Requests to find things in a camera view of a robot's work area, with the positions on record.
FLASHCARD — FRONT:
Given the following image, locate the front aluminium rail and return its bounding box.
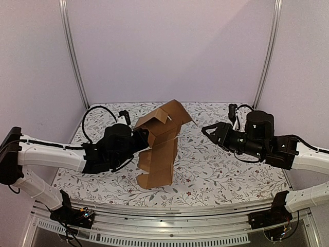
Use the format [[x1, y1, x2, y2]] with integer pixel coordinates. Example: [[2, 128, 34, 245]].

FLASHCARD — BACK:
[[22, 200, 319, 247]]

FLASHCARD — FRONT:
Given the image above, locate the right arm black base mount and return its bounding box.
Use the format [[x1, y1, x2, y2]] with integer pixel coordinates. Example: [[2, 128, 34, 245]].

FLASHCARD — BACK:
[[248, 190, 293, 230]]

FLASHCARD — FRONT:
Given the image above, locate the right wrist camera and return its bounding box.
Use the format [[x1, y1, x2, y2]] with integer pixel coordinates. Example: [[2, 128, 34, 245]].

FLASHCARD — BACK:
[[228, 103, 241, 131]]

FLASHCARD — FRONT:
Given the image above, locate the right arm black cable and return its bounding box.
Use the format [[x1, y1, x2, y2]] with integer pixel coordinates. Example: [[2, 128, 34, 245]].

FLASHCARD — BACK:
[[235, 104, 255, 114]]

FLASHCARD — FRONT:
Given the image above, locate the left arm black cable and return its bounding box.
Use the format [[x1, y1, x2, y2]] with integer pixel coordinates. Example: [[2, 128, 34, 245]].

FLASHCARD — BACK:
[[81, 104, 119, 144]]

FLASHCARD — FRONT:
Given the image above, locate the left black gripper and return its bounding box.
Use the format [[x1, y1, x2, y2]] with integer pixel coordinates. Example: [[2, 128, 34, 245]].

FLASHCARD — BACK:
[[113, 127, 149, 168]]

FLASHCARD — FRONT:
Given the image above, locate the brown cardboard box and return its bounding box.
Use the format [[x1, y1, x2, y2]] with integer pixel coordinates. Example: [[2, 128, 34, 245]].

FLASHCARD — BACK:
[[134, 99, 192, 189]]

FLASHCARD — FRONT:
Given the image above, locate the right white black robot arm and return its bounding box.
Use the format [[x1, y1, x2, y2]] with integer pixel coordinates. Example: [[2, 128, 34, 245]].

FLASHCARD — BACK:
[[202, 110, 328, 224]]

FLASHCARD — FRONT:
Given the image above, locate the floral patterned table mat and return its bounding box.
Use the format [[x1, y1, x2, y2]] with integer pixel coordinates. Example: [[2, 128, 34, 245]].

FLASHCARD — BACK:
[[52, 102, 289, 207]]

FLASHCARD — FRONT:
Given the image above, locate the left aluminium frame post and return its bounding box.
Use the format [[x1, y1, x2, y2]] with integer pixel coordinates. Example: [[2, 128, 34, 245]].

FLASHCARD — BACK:
[[58, 0, 89, 109]]

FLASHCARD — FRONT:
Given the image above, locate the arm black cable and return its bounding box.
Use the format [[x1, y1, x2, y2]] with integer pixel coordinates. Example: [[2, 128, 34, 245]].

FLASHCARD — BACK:
[[235, 104, 255, 114], [81, 104, 119, 144]]

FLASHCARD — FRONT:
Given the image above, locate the aluminium frame post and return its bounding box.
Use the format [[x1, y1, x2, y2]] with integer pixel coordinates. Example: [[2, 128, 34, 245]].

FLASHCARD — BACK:
[[252, 0, 282, 109], [58, 0, 89, 109]]

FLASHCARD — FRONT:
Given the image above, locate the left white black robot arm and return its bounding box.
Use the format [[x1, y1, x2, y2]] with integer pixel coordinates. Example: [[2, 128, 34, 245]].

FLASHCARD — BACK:
[[1, 123, 149, 223]]

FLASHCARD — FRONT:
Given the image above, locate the right aluminium frame post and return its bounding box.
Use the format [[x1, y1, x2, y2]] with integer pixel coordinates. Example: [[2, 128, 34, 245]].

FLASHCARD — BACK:
[[252, 0, 282, 109]]

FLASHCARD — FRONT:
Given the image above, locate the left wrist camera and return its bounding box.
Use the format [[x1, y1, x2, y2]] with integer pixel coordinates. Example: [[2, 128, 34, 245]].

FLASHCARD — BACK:
[[117, 110, 131, 126]]

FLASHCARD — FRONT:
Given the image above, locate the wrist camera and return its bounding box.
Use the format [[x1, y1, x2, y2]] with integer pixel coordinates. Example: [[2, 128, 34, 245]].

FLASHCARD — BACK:
[[228, 103, 241, 131], [117, 110, 131, 126]]

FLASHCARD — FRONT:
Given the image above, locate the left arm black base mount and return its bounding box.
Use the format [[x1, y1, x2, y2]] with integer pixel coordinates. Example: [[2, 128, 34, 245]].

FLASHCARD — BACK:
[[50, 190, 95, 229]]

